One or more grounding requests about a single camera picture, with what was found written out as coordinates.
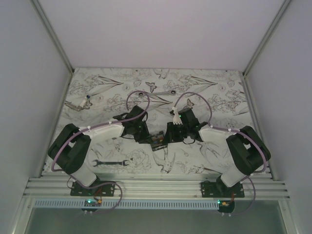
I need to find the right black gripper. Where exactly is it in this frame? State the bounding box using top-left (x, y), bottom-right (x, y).
top-left (162, 122), bottom-right (189, 145)

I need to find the black fuse box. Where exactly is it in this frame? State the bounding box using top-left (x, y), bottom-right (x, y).
top-left (150, 131), bottom-right (168, 152)

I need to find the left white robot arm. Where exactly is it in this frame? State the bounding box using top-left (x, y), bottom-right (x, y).
top-left (48, 105), bottom-right (147, 196)

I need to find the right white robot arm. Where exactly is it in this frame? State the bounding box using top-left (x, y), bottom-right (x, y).
top-left (164, 107), bottom-right (271, 197)

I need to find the silver ratchet wrench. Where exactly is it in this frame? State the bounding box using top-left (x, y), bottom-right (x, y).
top-left (138, 90), bottom-right (176, 97)

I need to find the floral patterned table mat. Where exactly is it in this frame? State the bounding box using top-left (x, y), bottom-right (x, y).
top-left (55, 68), bottom-right (253, 175)

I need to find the black open-end wrench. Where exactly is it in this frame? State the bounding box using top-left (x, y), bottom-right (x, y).
top-left (93, 159), bottom-right (129, 167)

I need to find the silver metal clamp tool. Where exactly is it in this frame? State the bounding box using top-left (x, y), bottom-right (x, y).
top-left (65, 101), bottom-right (83, 112)

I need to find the right controller board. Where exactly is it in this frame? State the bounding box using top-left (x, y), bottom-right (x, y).
top-left (217, 200), bottom-right (235, 216)

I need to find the controller board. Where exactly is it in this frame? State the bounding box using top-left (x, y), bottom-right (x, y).
top-left (217, 200), bottom-right (235, 216)
top-left (81, 199), bottom-right (102, 215)

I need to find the left controller board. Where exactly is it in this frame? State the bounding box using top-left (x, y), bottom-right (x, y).
top-left (81, 199), bottom-right (102, 215)

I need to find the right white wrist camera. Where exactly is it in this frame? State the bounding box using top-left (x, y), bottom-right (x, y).
top-left (170, 107), bottom-right (183, 125)

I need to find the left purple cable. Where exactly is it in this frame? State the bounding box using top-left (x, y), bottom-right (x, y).
top-left (51, 90), bottom-right (151, 215)

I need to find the purple cable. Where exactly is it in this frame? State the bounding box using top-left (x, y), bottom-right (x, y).
top-left (173, 92), bottom-right (268, 216)
top-left (51, 90), bottom-right (151, 215)

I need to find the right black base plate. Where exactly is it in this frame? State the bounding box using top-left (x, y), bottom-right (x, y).
top-left (200, 181), bottom-right (245, 198)

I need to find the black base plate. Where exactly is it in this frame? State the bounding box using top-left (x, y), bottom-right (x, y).
top-left (70, 181), bottom-right (115, 197)
top-left (200, 181), bottom-right (245, 198)

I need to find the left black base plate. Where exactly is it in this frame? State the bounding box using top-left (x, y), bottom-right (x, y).
top-left (70, 181), bottom-right (115, 197)

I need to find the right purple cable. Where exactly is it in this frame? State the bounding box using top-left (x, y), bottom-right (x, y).
top-left (173, 92), bottom-right (268, 216)

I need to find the aluminium rail frame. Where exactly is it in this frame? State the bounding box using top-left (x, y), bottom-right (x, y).
top-left (23, 173), bottom-right (290, 200)

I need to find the white slotted cable duct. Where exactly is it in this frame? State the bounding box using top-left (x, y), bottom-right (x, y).
top-left (34, 198), bottom-right (218, 210)

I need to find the left aluminium corner post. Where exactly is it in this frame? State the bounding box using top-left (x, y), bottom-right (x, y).
top-left (30, 0), bottom-right (75, 74)

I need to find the aluminium corner post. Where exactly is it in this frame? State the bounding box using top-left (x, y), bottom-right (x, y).
top-left (242, 0), bottom-right (292, 77)
top-left (30, 0), bottom-right (75, 74)

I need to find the right aluminium corner post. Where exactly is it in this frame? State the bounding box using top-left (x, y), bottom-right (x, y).
top-left (242, 0), bottom-right (292, 77)

